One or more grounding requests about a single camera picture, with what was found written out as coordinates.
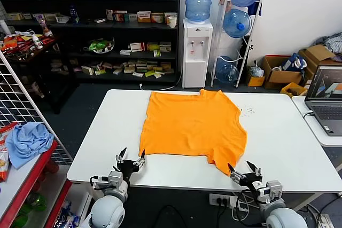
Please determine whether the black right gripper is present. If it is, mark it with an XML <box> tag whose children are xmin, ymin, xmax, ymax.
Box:
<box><xmin>227</xmin><ymin>160</ymin><xmax>264</xmax><ymax>190</ymax></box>

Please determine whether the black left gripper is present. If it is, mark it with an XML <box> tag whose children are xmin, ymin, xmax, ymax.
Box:
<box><xmin>115</xmin><ymin>147</ymin><xmax>146</xmax><ymax>179</ymax></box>

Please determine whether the orange t-shirt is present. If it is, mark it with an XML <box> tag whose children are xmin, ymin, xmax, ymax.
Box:
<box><xmin>138</xmin><ymin>89</ymin><xmax>248</xmax><ymax>177</ymax></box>

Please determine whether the pile of grey-blue clothes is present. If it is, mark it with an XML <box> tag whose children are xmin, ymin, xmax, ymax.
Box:
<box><xmin>313</xmin><ymin>32</ymin><xmax>342</xmax><ymax>62</ymax></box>

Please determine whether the white plug adapter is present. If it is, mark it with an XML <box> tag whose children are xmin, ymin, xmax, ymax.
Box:
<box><xmin>229</xmin><ymin>195</ymin><xmax>241</xmax><ymax>209</ymax></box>

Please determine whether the white power strip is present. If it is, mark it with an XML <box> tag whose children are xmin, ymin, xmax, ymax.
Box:
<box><xmin>208</xmin><ymin>193</ymin><xmax>251</xmax><ymax>211</ymax></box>

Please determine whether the large white table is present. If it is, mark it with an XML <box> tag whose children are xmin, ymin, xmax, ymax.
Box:
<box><xmin>66</xmin><ymin>89</ymin><xmax>342</xmax><ymax>211</ymax></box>

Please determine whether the blue snack package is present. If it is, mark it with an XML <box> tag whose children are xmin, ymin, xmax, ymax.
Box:
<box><xmin>57</xmin><ymin>200</ymin><xmax>81</xmax><ymax>228</ymax></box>

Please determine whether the small white side table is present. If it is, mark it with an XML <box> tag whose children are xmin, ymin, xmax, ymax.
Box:
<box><xmin>291</xmin><ymin>96</ymin><xmax>342</xmax><ymax>147</ymax></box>

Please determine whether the grey power strip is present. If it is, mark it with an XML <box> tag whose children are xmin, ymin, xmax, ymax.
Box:
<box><xmin>315</xmin><ymin>211</ymin><xmax>337</xmax><ymax>225</ymax></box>

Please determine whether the small yellow box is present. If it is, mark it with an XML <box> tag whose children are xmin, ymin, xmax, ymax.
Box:
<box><xmin>245</xmin><ymin>74</ymin><xmax>266</xmax><ymax>87</ymax></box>

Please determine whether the yellow plastic bin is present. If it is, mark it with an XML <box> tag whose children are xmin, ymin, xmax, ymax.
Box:
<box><xmin>279</xmin><ymin>82</ymin><xmax>308</xmax><ymax>97</ymax></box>

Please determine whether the grey laptop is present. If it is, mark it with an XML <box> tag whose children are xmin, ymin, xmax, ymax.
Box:
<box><xmin>304</xmin><ymin>65</ymin><xmax>342</xmax><ymax>137</ymax></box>

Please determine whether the green plastic bottle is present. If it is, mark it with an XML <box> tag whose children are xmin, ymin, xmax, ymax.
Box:
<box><xmin>25</xmin><ymin>192</ymin><xmax>48</xmax><ymax>213</ymax></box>

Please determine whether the white jug rack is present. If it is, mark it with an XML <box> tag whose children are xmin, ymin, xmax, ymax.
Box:
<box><xmin>210</xmin><ymin>0</ymin><xmax>264</xmax><ymax>89</ymax></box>

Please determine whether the cardboard box with orange rim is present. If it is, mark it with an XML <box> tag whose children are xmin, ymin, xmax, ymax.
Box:
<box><xmin>260</xmin><ymin>54</ymin><xmax>304</xmax><ymax>90</ymax></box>

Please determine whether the light blue cloth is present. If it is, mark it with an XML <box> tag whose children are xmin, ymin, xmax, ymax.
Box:
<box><xmin>5</xmin><ymin>122</ymin><xmax>55</xmax><ymax>170</ymax></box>

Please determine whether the crumpled plastic bag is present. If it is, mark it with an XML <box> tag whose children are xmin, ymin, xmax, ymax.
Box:
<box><xmin>250</xmin><ymin>61</ymin><xmax>265</xmax><ymax>78</ymax></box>

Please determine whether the white water dispenser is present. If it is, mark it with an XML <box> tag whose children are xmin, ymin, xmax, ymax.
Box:
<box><xmin>182</xmin><ymin>18</ymin><xmax>214</xmax><ymax>89</ymax></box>

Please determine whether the red and white box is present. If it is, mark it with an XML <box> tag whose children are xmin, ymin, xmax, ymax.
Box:
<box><xmin>130</xmin><ymin>42</ymin><xmax>147</xmax><ymax>52</ymax></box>

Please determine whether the green and white bowl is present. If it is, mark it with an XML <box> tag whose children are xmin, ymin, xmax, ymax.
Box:
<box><xmin>83</xmin><ymin>37</ymin><xmax>115</xmax><ymax>54</ymax></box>

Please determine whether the blue bag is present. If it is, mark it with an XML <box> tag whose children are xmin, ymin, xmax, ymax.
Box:
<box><xmin>281</xmin><ymin>52</ymin><xmax>308</xmax><ymax>72</ymax></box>

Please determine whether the red snack bag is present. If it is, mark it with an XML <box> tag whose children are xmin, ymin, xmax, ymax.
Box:
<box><xmin>0</xmin><ymin>122</ymin><xmax>19</xmax><ymax>183</ymax></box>

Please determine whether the plain brown cardboard box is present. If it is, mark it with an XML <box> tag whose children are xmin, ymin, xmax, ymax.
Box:
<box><xmin>298</xmin><ymin>44</ymin><xmax>339</xmax><ymax>79</ymax></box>

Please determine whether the red and blue box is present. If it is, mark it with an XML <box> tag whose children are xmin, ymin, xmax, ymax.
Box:
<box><xmin>113</xmin><ymin>11</ymin><xmax>129</xmax><ymax>22</ymax></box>

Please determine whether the white bottle with green label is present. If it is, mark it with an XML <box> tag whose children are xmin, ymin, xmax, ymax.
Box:
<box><xmin>32</xmin><ymin>33</ymin><xmax>43</xmax><ymax>50</ymax></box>

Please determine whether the dark blue bottle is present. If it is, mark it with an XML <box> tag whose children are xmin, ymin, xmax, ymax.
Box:
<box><xmin>69</xmin><ymin>5</ymin><xmax>80</xmax><ymax>25</ymax></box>

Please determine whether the bottle with pink label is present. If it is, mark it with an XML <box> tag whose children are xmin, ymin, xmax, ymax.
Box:
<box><xmin>37</xmin><ymin>15</ymin><xmax>53</xmax><ymax>36</ymax></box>

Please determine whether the dark blue hanging cloth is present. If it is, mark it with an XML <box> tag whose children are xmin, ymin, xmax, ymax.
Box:
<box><xmin>248</xmin><ymin>0</ymin><xmax>263</xmax><ymax>17</ymax></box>

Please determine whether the orange snack bag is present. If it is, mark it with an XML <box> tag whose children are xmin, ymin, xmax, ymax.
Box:
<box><xmin>2</xmin><ymin>35</ymin><xmax>19</xmax><ymax>50</ymax></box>

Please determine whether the upright blue water bottle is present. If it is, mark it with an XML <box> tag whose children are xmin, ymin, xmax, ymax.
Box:
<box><xmin>185</xmin><ymin>0</ymin><xmax>215</xmax><ymax>25</ymax></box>

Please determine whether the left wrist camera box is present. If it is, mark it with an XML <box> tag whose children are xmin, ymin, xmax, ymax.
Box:
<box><xmin>108</xmin><ymin>171</ymin><xmax>123</xmax><ymax>186</ymax></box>

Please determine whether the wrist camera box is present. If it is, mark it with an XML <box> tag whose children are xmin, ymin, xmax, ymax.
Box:
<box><xmin>108</xmin><ymin>171</ymin><xmax>123</xmax><ymax>186</ymax></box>
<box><xmin>258</xmin><ymin>181</ymin><xmax>283</xmax><ymax>199</ymax></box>

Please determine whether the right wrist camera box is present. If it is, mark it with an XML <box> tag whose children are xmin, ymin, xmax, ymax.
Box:
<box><xmin>258</xmin><ymin>181</ymin><xmax>283</xmax><ymax>199</ymax></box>

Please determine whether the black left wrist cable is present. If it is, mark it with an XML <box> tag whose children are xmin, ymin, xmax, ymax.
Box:
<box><xmin>89</xmin><ymin>175</ymin><xmax>110</xmax><ymax>191</ymax></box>

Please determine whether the black floor cable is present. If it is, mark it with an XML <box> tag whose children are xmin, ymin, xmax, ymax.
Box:
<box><xmin>153</xmin><ymin>204</ymin><xmax>188</xmax><ymax>228</ymax></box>

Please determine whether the white floor cable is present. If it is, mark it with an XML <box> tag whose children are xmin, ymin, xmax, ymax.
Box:
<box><xmin>138</xmin><ymin>77</ymin><xmax>184</xmax><ymax>91</ymax></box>

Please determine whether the white wire grid panel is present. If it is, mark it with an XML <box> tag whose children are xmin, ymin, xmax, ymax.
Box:
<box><xmin>0</xmin><ymin>50</ymin><xmax>74</xmax><ymax>164</ymax></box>

